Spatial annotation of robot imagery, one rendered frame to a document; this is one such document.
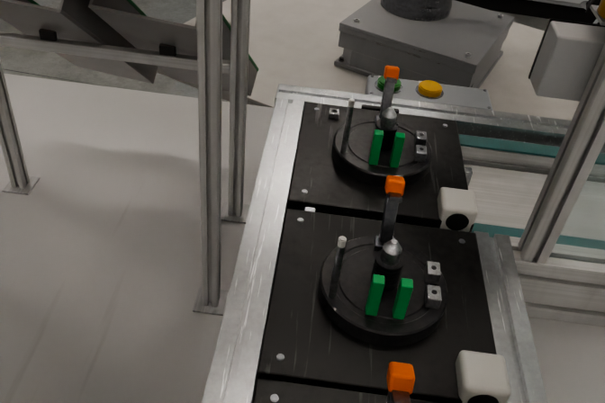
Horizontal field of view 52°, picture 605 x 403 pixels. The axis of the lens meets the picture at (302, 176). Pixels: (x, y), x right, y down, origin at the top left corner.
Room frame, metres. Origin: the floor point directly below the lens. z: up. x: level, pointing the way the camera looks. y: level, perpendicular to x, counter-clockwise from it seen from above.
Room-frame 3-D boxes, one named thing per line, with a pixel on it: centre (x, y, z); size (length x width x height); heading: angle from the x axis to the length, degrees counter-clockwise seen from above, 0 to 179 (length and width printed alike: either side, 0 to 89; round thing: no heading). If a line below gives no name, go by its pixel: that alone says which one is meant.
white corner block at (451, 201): (0.62, -0.20, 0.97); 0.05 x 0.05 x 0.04; 89
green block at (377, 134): (0.67, -0.09, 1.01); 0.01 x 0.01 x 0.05; 89
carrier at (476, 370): (0.46, -0.10, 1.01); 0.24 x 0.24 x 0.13; 89
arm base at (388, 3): (1.30, -0.20, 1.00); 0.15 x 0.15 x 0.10
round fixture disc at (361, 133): (0.72, -0.11, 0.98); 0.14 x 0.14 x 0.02
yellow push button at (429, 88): (0.93, -0.20, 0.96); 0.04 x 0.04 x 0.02
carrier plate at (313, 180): (0.72, -0.11, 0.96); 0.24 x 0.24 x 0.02; 89
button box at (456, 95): (0.93, -0.20, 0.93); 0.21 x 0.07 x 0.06; 89
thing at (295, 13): (1.25, -0.18, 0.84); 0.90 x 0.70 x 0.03; 65
